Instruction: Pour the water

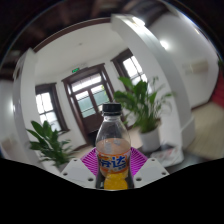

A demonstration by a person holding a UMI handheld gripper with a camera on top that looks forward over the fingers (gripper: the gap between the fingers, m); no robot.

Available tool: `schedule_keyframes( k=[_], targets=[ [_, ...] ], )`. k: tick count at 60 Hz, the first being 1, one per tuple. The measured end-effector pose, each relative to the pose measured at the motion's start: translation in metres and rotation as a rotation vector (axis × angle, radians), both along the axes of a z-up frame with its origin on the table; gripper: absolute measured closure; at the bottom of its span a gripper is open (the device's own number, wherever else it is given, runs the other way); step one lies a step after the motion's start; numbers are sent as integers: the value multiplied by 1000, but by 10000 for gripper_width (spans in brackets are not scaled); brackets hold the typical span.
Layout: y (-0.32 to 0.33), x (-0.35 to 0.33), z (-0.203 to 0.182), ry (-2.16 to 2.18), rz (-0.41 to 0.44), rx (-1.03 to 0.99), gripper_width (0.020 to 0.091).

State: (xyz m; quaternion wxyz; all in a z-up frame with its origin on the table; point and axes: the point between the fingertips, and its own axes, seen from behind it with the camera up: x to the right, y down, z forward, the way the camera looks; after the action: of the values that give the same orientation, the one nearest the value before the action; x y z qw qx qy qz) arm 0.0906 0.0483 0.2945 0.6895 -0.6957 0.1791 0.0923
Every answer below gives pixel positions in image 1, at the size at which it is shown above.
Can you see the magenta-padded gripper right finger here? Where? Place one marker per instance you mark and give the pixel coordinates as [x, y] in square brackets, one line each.
[138, 161]

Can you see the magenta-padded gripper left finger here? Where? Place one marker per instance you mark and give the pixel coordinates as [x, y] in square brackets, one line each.
[88, 163]

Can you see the clear orange-label drink bottle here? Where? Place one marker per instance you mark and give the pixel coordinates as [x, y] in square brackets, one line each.
[112, 150]

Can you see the potted plant in white pot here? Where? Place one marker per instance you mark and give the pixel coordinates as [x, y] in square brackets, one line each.
[50, 143]
[143, 103]

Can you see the dark wooden glazed door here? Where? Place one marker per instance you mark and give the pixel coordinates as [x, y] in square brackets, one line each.
[88, 100]

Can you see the dark wooden framed window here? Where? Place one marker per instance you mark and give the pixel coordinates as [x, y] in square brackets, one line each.
[133, 68]
[46, 106]

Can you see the green exit sign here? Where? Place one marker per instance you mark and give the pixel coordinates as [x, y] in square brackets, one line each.
[75, 70]

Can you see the red carpeted staircase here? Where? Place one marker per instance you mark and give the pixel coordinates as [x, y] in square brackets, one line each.
[219, 90]

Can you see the glowing wall lamp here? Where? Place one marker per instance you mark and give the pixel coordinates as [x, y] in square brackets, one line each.
[164, 45]

